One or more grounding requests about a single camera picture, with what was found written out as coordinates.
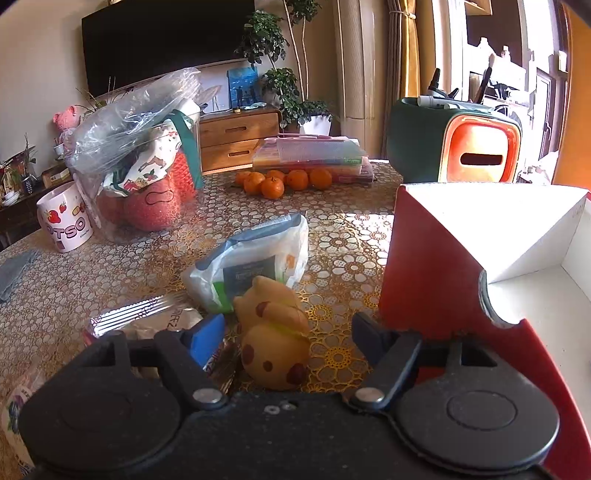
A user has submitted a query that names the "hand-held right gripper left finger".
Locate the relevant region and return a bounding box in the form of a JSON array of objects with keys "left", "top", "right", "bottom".
[{"left": 87, "top": 315, "right": 230, "bottom": 412}]

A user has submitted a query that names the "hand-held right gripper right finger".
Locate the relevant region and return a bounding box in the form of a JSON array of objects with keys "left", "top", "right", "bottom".
[{"left": 349, "top": 312, "right": 498, "bottom": 410}]

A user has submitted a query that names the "yellow squishy animal toy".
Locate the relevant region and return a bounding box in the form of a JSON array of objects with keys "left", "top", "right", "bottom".
[{"left": 232, "top": 275, "right": 311, "bottom": 392}]

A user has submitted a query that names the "red and white box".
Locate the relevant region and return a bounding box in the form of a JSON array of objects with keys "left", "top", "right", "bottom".
[{"left": 379, "top": 183, "right": 591, "bottom": 476}]

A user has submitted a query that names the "white tissue pack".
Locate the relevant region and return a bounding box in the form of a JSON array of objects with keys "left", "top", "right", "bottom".
[{"left": 181, "top": 213, "right": 309, "bottom": 315}]

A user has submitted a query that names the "gold floral desktop tablecloth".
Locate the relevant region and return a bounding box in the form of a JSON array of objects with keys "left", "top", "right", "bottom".
[{"left": 0, "top": 159, "right": 407, "bottom": 480}]

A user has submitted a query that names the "silver foil snack packet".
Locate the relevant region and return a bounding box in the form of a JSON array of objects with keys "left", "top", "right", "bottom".
[{"left": 83, "top": 295, "right": 227, "bottom": 372}]

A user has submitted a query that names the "apple in red foam net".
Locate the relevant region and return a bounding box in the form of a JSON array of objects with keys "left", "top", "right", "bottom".
[
  {"left": 95, "top": 191, "right": 125, "bottom": 228},
  {"left": 122, "top": 184, "right": 186, "bottom": 232},
  {"left": 168, "top": 150, "right": 198, "bottom": 204}
]

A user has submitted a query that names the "clear plastic bucket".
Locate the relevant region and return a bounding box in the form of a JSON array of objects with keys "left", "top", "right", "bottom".
[{"left": 65, "top": 117, "right": 205, "bottom": 244}]

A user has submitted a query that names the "pile of tangerines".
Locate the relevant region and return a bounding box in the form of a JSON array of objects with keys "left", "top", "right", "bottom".
[{"left": 235, "top": 169, "right": 333, "bottom": 200}]

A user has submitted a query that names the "white strawberry print mug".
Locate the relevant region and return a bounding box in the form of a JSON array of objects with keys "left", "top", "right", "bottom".
[{"left": 37, "top": 181, "right": 95, "bottom": 253}]

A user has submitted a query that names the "stack of plastic folders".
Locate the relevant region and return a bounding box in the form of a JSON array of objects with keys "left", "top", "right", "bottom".
[{"left": 252, "top": 135, "right": 372, "bottom": 183}]

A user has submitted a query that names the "grey cloth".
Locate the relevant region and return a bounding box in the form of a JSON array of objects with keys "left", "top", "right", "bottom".
[{"left": 0, "top": 250, "right": 40, "bottom": 304}]

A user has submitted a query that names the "wooden drawer cabinet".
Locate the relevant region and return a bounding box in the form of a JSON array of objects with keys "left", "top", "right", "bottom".
[{"left": 198, "top": 105, "right": 283, "bottom": 175}]

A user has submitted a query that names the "small cardboard box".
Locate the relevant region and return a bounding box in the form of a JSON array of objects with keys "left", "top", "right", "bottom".
[{"left": 41, "top": 166, "right": 71, "bottom": 188}]

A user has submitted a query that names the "dark wooden sideboard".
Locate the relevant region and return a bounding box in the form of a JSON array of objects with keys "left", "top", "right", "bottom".
[{"left": 0, "top": 171, "right": 71, "bottom": 251}]

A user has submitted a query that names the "crumpled clear plastic bag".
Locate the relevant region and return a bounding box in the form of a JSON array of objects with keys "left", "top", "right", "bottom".
[{"left": 68, "top": 67, "right": 204, "bottom": 178}]

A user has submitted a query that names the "white tube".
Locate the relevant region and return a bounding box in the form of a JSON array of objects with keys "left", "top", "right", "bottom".
[{"left": 417, "top": 95, "right": 458, "bottom": 110}]

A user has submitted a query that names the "white framed picture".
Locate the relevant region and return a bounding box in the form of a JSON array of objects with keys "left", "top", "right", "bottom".
[{"left": 199, "top": 74, "right": 230, "bottom": 114}]

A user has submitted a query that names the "small potted plant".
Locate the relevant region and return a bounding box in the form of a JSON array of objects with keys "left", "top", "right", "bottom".
[{"left": 0, "top": 134, "right": 38, "bottom": 195}]

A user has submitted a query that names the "pink plush toy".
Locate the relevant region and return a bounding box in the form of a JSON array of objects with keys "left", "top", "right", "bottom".
[{"left": 52, "top": 106, "right": 82, "bottom": 153}]

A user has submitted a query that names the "leafy houseplant white pot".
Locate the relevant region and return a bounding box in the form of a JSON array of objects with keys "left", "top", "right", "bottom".
[{"left": 235, "top": 0, "right": 334, "bottom": 137}]

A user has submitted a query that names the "beige standing air conditioner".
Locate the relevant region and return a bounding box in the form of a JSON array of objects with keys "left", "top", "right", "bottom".
[{"left": 333, "top": 0, "right": 389, "bottom": 160}]

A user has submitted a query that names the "makeup brush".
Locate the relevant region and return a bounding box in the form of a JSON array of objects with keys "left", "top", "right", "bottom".
[{"left": 472, "top": 53, "right": 496, "bottom": 105}]

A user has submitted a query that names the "yellow curtain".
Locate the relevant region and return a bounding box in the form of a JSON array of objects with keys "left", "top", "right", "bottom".
[{"left": 385, "top": 0, "right": 421, "bottom": 100}]

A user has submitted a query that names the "orange panel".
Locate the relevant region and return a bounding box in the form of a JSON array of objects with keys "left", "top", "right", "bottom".
[{"left": 551, "top": 7, "right": 591, "bottom": 191}]

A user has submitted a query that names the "black flat television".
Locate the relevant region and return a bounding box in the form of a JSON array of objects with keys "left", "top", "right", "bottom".
[{"left": 82, "top": 0, "right": 256, "bottom": 97}]

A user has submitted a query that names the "printed cloth bag teal strap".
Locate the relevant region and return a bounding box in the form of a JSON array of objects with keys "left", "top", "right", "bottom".
[{"left": 102, "top": 117, "right": 204, "bottom": 198}]

